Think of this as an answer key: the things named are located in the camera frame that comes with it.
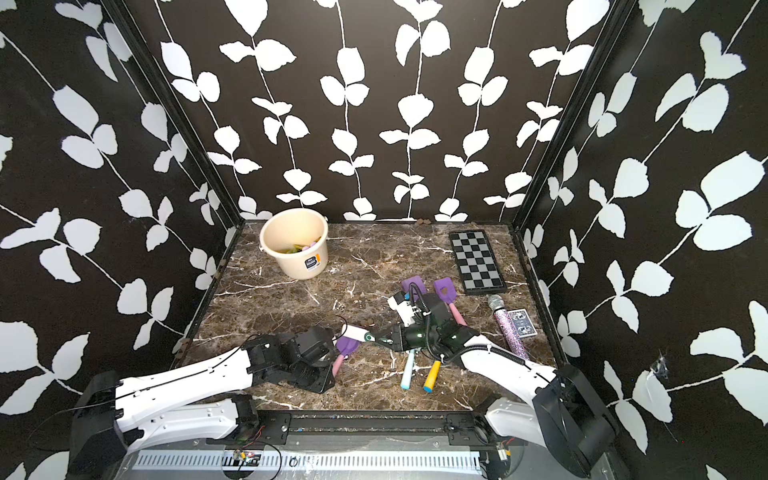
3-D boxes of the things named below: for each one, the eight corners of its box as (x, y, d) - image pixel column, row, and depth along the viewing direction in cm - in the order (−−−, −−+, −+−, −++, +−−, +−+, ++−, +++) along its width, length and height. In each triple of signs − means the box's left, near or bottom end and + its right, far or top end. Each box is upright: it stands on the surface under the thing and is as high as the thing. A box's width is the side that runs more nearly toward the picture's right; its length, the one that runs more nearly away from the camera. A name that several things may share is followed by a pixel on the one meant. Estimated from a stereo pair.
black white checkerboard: (464, 294, 102) (466, 289, 100) (449, 236, 120) (451, 230, 117) (503, 292, 103) (506, 287, 100) (483, 235, 121) (485, 229, 118)
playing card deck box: (520, 338, 93) (522, 335, 91) (508, 314, 98) (510, 310, 96) (534, 335, 93) (537, 332, 91) (522, 311, 98) (524, 308, 97)
